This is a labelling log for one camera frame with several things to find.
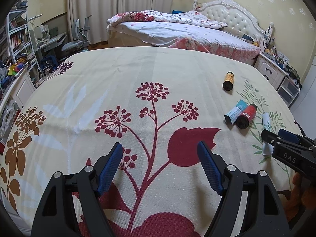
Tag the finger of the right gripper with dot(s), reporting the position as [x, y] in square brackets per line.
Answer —
[294, 138]
[271, 139]

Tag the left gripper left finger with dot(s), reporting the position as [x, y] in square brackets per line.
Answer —
[106, 167]

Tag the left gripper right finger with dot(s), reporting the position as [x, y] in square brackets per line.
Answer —
[213, 166]

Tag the white green tube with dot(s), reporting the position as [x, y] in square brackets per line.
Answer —
[267, 148]

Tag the red small bottle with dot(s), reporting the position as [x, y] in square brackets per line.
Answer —
[246, 117]

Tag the orange label brown bottle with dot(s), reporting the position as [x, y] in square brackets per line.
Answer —
[228, 81]

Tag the plastic drawer unit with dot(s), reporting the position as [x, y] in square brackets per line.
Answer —
[288, 90]

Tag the white nightstand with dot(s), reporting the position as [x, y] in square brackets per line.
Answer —
[270, 70]

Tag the floral cream bedsheet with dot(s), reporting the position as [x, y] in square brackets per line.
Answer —
[158, 103]

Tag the white footboard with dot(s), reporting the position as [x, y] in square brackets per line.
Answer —
[14, 98]

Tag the white bed with headboard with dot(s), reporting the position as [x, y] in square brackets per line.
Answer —
[242, 40]

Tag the grey desk chair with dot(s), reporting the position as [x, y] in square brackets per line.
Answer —
[80, 37]

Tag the grey study desk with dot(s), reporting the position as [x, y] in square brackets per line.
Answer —
[42, 42]

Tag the floral quilt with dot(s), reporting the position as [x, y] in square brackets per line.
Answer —
[190, 18]

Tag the white bookshelf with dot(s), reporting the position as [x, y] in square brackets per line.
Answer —
[16, 47]

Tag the beige curtain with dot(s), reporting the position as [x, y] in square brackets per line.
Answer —
[102, 10]

